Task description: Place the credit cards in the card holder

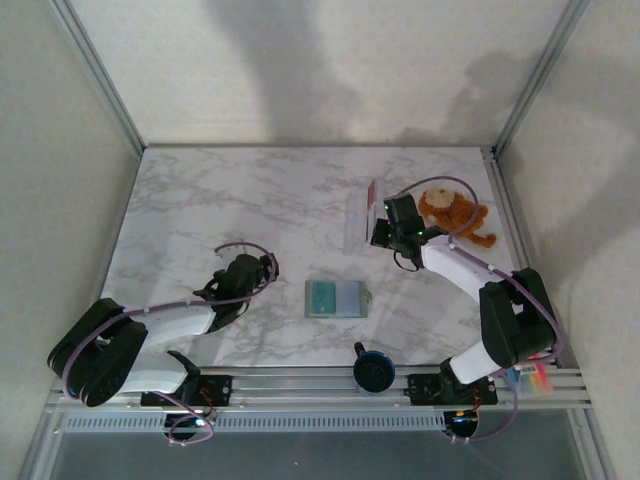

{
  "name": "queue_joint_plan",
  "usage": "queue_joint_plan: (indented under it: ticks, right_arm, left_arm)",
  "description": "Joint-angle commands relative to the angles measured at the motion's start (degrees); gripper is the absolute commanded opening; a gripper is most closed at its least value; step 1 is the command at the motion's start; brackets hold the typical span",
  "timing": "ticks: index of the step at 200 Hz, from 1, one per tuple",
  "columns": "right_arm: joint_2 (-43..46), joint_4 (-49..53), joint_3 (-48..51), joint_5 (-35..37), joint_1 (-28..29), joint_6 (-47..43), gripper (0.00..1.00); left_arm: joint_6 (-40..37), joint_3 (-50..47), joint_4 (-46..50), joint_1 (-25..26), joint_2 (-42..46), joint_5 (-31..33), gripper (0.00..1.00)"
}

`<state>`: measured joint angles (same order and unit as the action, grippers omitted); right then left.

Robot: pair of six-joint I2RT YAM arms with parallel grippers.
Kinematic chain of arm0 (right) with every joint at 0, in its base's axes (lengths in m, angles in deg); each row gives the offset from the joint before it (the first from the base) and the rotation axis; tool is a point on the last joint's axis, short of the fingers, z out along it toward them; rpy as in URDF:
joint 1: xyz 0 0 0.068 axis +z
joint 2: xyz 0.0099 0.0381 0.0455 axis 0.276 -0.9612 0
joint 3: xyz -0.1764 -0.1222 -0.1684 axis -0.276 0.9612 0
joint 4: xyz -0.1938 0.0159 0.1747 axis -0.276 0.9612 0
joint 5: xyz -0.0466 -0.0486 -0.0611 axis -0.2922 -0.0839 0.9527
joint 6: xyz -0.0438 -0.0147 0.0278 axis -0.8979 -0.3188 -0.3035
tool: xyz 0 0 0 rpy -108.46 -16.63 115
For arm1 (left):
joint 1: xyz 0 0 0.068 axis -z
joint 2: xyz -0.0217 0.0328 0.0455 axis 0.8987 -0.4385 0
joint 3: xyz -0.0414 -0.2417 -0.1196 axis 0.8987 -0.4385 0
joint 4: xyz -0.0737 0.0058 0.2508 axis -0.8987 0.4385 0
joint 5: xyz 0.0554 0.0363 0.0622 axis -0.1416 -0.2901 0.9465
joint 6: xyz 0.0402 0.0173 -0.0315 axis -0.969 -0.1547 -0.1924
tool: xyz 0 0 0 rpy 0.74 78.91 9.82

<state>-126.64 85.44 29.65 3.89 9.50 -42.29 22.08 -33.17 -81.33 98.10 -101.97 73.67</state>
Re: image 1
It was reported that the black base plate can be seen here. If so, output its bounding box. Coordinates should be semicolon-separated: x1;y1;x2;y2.
140;374;234;407
405;373;500;406

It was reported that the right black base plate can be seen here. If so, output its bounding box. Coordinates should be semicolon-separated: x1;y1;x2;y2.
405;373;500;406

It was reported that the aluminium frame post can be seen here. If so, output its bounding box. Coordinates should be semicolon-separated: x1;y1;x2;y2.
47;0;147;157
492;0;591;157

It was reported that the brown plush monkey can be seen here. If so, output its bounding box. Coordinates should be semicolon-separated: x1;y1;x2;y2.
418;187;498;249

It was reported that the black blue round knob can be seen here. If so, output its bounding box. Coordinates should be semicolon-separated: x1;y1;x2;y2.
352;342;396;396

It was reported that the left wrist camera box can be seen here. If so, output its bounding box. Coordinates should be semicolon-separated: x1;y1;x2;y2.
212;267;236;294

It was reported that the right aluminium frame post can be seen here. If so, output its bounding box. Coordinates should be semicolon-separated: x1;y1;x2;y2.
492;0;591;157

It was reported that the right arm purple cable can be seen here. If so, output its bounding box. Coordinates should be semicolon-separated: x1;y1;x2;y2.
399;176;566;446

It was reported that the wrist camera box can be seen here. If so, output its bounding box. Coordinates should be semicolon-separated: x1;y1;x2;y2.
212;267;236;294
383;194;419;227

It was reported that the left aluminium frame post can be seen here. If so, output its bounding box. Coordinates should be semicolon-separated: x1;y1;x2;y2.
47;0;147;157

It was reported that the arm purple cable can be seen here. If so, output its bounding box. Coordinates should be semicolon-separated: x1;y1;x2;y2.
59;242;281;448
399;176;566;446

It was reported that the teal card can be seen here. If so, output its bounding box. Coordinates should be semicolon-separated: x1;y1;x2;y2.
312;282;335;312

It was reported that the grey slotted cable duct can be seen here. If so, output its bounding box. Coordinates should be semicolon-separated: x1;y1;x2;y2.
64;412;446;434

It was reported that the green card holder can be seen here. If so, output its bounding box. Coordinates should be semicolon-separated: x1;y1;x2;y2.
303;278;375;321

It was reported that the aluminium side rail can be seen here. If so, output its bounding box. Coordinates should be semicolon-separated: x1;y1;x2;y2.
482;149;561;369

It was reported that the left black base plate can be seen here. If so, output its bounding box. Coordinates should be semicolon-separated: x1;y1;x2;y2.
140;374;234;407

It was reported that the clear box with red card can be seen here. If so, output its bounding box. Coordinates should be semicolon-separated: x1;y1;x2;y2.
344;177;389;254

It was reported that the rainbow colour label pack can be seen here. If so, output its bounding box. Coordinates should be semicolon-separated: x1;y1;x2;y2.
504;362;554;397

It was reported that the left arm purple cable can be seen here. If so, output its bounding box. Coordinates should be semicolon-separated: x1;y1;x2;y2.
59;242;281;448

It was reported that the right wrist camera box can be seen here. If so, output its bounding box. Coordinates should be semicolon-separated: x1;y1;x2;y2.
383;194;419;227

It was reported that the aluminium mounting rail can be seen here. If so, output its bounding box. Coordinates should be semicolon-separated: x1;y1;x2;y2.
47;367;594;414

